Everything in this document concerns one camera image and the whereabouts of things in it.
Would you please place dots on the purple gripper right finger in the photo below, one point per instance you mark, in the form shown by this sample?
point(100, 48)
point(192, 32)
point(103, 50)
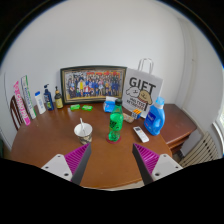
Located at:
point(146, 161)

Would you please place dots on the white radiator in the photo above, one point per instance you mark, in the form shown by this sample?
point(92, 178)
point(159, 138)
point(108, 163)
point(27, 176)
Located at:
point(204, 151)

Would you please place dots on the framed group photo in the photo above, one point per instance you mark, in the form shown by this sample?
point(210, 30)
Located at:
point(93, 83)

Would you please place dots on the white lotion bottle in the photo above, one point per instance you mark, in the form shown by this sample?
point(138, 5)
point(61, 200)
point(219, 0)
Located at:
point(40, 103)

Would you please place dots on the dark blue pump bottle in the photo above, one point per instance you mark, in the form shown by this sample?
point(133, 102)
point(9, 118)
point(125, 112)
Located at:
point(48, 98)

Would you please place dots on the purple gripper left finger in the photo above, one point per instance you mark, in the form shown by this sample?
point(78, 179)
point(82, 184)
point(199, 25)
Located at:
point(77, 161)

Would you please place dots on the white spoon in cup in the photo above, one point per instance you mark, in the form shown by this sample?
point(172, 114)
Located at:
point(82, 125)

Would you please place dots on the white paper cup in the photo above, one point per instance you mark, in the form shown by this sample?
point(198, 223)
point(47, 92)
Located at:
point(84, 138)

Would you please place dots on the amber pump bottle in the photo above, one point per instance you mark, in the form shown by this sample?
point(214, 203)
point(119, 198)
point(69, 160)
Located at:
point(58, 99)

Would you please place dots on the pink toothpaste box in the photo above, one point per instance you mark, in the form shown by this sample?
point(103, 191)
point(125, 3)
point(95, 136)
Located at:
point(20, 104)

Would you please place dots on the blue detergent bottle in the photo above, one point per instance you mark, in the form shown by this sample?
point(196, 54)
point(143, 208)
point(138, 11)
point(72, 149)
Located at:
point(155, 118)

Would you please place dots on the Rubik's cube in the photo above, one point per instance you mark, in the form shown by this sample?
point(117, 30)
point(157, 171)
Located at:
point(136, 113)

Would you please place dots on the white board leaning left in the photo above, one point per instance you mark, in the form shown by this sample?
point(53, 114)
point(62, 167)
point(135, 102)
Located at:
point(6, 124)

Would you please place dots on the small patterned packet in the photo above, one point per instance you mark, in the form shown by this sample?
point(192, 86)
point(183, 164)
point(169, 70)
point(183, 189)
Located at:
point(128, 118)

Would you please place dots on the white green toothpaste box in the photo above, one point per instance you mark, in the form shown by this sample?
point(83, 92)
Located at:
point(27, 96)

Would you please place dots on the blue tissue pack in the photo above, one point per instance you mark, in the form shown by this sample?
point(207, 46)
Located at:
point(109, 104)

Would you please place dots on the white remote control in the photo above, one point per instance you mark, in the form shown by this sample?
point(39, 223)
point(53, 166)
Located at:
point(143, 137)

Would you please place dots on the white gift paper bag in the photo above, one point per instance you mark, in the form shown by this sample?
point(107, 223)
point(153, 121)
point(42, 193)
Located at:
point(141, 88)

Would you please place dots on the green plastic bottle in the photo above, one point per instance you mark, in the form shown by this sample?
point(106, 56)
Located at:
point(116, 119)

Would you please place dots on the red round coaster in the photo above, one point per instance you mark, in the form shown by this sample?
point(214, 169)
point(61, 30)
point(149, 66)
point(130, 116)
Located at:
point(111, 140)

